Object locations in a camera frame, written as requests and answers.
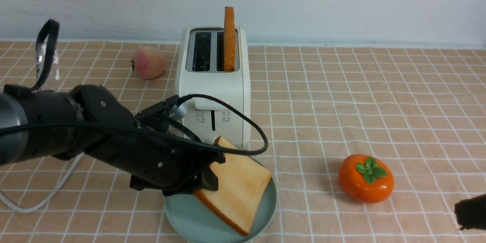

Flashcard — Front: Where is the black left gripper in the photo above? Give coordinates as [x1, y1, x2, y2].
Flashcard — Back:
[84, 96, 225, 196]

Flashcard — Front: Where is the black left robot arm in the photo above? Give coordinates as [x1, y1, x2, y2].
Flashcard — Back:
[0, 85, 225, 196]

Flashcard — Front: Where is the white two-slot toaster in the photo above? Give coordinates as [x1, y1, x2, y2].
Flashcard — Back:
[174, 27, 251, 148]

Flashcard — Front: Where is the orange checkered tablecloth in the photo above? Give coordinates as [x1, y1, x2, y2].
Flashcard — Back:
[0, 41, 486, 243]

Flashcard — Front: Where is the toast slice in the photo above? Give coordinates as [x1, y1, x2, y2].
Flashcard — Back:
[193, 153, 273, 236]
[223, 6, 237, 72]

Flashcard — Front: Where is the pink peach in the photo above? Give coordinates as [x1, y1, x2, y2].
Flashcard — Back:
[131, 46, 168, 80]

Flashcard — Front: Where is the white toaster power cable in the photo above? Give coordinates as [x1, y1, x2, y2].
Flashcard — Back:
[0, 153, 84, 213]

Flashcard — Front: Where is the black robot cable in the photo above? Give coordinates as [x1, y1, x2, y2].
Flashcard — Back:
[0, 19, 269, 156]

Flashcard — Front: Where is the light green round plate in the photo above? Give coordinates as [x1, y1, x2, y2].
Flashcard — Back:
[164, 178, 278, 243]

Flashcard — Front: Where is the orange persimmon with green leaf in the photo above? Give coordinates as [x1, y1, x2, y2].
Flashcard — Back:
[338, 154, 395, 204]

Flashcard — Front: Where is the black right gripper tip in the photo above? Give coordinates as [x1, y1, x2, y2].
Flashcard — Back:
[454, 194, 486, 230]

